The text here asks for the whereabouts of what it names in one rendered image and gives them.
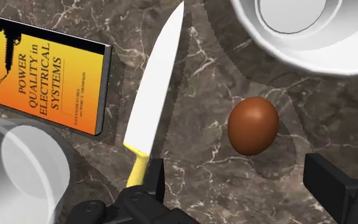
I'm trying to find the yellow-handled white knife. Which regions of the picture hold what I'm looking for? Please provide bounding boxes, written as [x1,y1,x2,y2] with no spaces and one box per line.
[123,0,185,189]

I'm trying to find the white bowl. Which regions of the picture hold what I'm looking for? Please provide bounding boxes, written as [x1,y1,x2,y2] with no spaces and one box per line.
[230,0,358,76]

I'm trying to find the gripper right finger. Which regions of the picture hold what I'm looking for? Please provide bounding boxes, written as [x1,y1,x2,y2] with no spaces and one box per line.
[302,152,358,224]

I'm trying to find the grey bowl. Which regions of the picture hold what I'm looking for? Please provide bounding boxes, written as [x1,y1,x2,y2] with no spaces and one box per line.
[0,115,76,224]

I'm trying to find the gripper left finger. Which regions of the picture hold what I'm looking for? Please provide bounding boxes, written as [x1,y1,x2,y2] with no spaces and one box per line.
[65,157,198,224]

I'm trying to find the brown egg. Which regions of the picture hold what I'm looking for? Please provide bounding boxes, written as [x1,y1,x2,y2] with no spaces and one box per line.
[226,96,280,157]

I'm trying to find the orange and black book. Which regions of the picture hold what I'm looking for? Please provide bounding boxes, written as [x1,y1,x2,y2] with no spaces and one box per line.
[0,12,113,137]

